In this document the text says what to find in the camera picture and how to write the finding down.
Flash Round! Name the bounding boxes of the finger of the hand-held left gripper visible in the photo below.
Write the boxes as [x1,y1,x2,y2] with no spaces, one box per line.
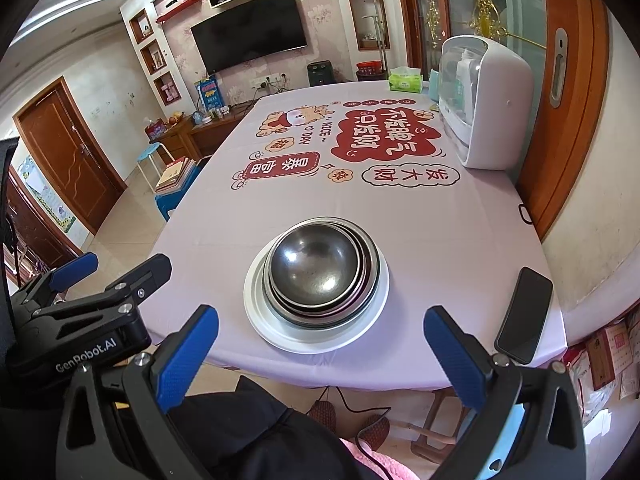
[65,253,173,314]
[11,251,99,312]

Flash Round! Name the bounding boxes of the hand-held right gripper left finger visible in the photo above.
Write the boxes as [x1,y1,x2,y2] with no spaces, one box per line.
[56,304,220,480]

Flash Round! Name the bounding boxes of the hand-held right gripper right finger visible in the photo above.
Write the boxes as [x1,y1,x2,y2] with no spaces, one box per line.
[423,306,587,480]

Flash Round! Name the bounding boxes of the blue patterned white plate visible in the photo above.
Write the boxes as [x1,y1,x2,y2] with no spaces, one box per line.
[243,239,391,354]

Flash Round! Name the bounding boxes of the large steel bowl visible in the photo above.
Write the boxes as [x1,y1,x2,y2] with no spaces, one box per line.
[262,216,382,330]

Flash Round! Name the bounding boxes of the pink steel bowl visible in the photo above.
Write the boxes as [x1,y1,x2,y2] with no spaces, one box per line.
[270,221,377,320]

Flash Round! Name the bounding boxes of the small steel bowl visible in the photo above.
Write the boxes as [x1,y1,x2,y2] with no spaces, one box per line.
[267,224,362,312]

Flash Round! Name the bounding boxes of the blue plastic stool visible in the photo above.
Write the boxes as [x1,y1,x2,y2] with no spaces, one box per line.
[154,165,202,222]

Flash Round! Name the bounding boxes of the wooden stool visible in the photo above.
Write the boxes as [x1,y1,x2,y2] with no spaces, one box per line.
[409,389,472,462]

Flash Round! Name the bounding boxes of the black smartphone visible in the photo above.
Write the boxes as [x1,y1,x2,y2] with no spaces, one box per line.
[493,266,555,366]

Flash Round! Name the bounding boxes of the stack of books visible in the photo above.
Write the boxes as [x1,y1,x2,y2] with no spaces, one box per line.
[154,157,202,194]

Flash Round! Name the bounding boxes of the red slippers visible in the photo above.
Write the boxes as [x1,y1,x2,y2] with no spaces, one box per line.
[307,399,392,452]

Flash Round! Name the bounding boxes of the brown wooden door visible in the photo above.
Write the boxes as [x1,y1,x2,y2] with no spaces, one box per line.
[13,76,127,234]

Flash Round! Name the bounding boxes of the blue round stool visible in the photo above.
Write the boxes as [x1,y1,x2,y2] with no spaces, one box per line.
[136,142,169,194]

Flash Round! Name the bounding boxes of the pink fluffy cloth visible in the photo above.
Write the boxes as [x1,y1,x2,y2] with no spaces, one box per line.
[340,435,418,480]

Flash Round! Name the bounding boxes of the red gift box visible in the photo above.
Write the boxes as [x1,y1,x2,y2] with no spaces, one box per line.
[144,117,169,142]

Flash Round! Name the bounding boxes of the cardboard boxes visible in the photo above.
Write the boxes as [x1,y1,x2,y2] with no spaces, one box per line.
[564,309,640,442]

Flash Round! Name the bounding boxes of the wooden cabinet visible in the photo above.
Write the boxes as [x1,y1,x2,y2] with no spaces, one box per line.
[160,101,262,159]

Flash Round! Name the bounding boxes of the colourful standing box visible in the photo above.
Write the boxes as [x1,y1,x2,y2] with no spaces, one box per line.
[195,74,224,109]

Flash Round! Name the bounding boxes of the white bottle sterilizer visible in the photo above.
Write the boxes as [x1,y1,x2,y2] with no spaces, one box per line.
[437,34,534,171]

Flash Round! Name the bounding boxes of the black television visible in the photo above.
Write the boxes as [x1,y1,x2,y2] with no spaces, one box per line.
[191,0,309,74]

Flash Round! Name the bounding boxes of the green tissue box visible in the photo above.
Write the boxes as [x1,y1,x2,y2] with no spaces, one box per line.
[388,66,424,94]

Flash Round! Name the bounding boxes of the red basket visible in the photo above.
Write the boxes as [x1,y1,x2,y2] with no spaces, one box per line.
[355,59,387,82]

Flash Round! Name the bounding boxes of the wall chart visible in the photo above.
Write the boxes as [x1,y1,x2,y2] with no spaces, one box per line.
[15,154,77,242]

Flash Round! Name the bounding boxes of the black cable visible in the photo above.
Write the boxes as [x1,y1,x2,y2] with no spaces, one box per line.
[324,385,392,480]

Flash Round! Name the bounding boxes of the red wall shelf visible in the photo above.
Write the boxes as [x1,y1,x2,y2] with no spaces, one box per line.
[155,0,204,24]

